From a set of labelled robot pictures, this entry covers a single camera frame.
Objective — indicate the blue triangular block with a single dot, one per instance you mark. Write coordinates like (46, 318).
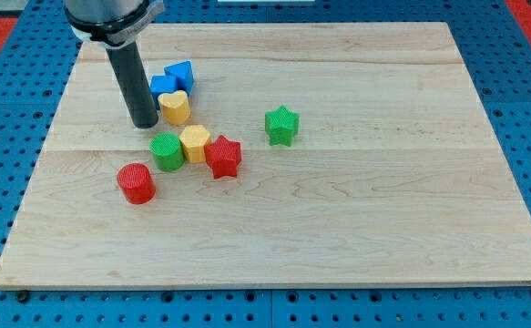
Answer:
(183, 74)

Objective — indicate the red cylinder block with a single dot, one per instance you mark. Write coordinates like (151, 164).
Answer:
(136, 183)

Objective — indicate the green star block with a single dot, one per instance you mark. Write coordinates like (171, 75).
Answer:
(282, 125)

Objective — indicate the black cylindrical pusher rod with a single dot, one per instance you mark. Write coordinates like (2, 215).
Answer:
(132, 81)

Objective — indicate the yellow heart block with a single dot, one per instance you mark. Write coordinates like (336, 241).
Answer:
(175, 107)

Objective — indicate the blue cube block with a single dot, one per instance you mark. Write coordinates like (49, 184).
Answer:
(160, 85)

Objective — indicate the yellow hexagon block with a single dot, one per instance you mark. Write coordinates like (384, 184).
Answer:
(193, 140)

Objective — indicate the light wooden board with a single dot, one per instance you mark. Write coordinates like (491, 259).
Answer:
(395, 180)

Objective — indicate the green cylinder block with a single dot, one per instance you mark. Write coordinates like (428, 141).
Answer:
(166, 151)

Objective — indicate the red star block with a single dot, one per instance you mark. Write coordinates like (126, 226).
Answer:
(223, 156)

